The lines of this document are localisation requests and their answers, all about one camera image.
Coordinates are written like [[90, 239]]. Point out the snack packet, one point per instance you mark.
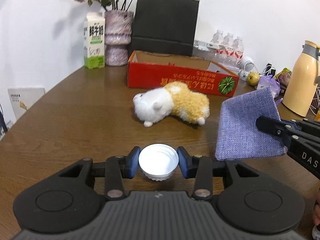
[[283, 77]]

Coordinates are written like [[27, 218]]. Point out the purple cloth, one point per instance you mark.
[[238, 136]]

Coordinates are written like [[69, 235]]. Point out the orange cardboard box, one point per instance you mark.
[[152, 70]]

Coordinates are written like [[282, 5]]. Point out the white booklet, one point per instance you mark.
[[23, 98]]

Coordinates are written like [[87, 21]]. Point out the clear plastic food container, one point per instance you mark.
[[203, 52]]

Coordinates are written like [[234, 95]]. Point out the yellow green pear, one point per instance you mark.
[[253, 79]]

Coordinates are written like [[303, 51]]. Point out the white glove box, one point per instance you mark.
[[207, 46]]

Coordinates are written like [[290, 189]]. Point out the yellow thermos jug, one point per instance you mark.
[[304, 80]]

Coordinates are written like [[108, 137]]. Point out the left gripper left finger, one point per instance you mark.
[[118, 168]]

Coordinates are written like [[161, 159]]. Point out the purple textured vase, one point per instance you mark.
[[118, 33]]

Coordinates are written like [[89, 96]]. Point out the white small device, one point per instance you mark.
[[245, 66]]

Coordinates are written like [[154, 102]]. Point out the person's left hand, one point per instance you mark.
[[316, 211]]

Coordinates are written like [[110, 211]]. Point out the water bottle right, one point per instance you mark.
[[238, 50]]

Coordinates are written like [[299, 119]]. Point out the purple tissue pack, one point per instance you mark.
[[269, 81]]

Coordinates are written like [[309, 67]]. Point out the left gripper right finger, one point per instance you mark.
[[200, 168]]

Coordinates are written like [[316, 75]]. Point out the water bottle middle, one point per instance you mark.
[[228, 48]]

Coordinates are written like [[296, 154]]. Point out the white yellow plush toy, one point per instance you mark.
[[176, 99]]

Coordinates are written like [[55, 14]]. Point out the water bottle left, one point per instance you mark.
[[217, 39]]

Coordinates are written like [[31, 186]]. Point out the black paper bag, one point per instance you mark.
[[164, 26]]

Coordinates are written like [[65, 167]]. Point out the fresh milk carton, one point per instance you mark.
[[94, 40]]

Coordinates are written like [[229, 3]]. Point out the water bottle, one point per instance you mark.
[[238, 50], [217, 39], [228, 48]]

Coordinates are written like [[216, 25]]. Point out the white bottle cap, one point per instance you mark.
[[158, 161]]

